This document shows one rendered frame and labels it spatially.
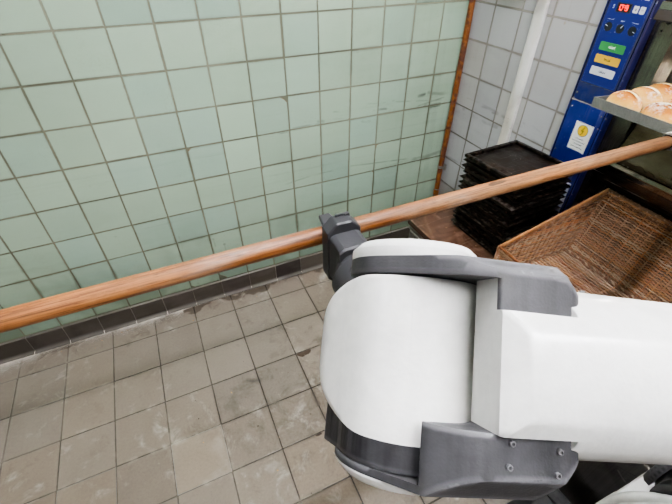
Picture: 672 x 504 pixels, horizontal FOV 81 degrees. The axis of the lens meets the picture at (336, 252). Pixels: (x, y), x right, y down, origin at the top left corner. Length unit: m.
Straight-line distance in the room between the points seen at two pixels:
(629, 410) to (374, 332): 0.12
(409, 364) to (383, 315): 0.03
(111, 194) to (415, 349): 1.75
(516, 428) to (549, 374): 0.03
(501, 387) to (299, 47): 1.70
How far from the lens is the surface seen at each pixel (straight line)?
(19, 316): 0.66
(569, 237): 1.77
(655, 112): 1.36
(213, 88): 1.75
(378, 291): 0.22
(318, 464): 1.71
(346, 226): 0.58
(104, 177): 1.86
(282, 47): 1.79
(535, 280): 0.22
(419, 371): 0.21
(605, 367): 0.22
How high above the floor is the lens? 1.59
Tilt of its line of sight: 40 degrees down
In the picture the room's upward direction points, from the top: straight up
